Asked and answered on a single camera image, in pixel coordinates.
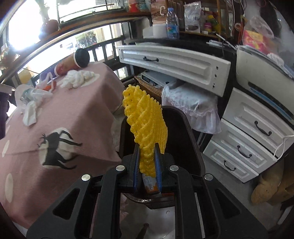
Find wooden shelf rack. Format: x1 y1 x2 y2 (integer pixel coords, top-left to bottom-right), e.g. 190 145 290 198
168 0 232 38

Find white drawer cabinet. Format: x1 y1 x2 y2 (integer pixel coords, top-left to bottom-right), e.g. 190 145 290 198
203 87 294 183

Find crumpled white tissue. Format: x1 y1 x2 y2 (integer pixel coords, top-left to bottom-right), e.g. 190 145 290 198
22 101 38 126
60 69 96 89

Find orange printed wrapper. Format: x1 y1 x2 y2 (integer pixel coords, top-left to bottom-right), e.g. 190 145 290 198
143 173 161 193

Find brown paper cup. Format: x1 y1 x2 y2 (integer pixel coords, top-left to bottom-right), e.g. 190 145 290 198
54 49 90 77

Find silver foil bag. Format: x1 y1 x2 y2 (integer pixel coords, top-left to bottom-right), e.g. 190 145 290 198
184 2 202 33

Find plastic bag with pink packets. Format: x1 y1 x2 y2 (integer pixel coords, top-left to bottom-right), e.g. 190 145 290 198
242 16 275 54

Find white lace cloth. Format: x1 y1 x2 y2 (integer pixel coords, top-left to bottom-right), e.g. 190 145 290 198
161 81 222 134

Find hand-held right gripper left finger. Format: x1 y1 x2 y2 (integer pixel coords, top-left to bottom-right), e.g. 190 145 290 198
26 143 141 239

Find white tissue roll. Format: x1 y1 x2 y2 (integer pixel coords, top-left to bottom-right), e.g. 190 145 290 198
153 23 167 38

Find dark balcony railing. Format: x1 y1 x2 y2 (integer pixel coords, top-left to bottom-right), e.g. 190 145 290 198
30 35 126 85

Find white plastic box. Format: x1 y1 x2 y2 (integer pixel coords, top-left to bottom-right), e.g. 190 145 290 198
143 26 154 39

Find brown cardboard box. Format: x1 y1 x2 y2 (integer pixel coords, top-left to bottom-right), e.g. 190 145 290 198
152 5 169 24

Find tan plush toy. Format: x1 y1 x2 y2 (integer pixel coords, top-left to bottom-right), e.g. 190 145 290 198
251 161 294 205

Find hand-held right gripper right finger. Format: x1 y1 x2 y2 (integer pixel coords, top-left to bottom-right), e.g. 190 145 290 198
154 142 268 239

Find wicker basket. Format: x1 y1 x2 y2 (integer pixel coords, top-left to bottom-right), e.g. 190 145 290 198
134 75 164 98

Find white plastic tool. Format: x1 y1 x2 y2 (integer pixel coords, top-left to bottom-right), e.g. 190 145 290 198
207 40 237 48

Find white drawer front panel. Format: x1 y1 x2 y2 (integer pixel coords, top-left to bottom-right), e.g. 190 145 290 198
117 45 231 97

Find red tin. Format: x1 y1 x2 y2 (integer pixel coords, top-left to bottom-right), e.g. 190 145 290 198
129 0 144 12

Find brown clay pot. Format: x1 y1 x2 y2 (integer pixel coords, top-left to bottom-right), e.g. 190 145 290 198
41 19 59 35

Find clear plastic water bottle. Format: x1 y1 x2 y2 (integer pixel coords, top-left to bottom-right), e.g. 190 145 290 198
166 8 180 39

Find crumpled clear plastic wrapper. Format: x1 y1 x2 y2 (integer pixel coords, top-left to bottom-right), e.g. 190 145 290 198
15 84 54 106

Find white cable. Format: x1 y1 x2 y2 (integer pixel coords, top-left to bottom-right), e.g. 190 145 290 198
273 135 294 161

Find yellow and red bottles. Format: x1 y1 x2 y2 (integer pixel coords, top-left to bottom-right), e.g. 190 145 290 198
205 14 218 34

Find yellow foam fruit net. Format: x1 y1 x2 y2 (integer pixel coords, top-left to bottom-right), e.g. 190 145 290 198
122 85 169 182

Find white electronic box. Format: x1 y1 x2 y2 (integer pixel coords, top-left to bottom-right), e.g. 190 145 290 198
141 70 177 88

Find white printer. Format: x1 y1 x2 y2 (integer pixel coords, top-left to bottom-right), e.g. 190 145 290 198
236 45 294 120

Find pink deer print tablecloth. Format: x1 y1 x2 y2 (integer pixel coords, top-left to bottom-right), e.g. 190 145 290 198
0 62 126 230

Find black trash bin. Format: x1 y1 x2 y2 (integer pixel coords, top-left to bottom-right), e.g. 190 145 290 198
118 106 205 209

